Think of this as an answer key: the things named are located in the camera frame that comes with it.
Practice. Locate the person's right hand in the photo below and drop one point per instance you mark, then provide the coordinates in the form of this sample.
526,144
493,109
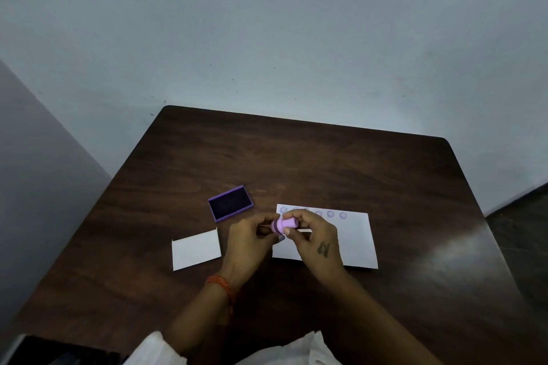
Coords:
319,245

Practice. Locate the person's right thumb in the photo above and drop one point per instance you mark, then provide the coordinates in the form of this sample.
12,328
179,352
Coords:
293,234

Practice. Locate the person's right forearm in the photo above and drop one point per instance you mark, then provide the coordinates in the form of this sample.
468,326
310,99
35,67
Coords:
381,322

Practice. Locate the small white paper card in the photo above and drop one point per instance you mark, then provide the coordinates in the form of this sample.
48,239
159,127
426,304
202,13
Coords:
195,249

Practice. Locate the person's left forearm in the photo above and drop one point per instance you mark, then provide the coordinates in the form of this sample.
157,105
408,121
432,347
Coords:
201,313

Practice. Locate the person's left thumb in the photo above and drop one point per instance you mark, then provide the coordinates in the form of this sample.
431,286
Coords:
267,218

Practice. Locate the purple ink pad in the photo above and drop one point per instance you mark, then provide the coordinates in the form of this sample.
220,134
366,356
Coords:
230,203

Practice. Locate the person's white clothing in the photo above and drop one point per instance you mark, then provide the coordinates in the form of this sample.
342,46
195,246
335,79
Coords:
278,352

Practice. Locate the orange thread wristband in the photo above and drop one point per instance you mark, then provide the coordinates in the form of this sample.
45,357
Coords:
220,283

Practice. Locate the person's left hand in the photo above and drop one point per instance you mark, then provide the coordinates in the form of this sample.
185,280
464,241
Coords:
245,245

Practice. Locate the purple round stamp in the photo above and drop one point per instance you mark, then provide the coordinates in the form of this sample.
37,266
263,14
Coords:
283,225

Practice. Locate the white paper sheet with stamps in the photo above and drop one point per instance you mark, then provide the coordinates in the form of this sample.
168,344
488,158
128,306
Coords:
355,240

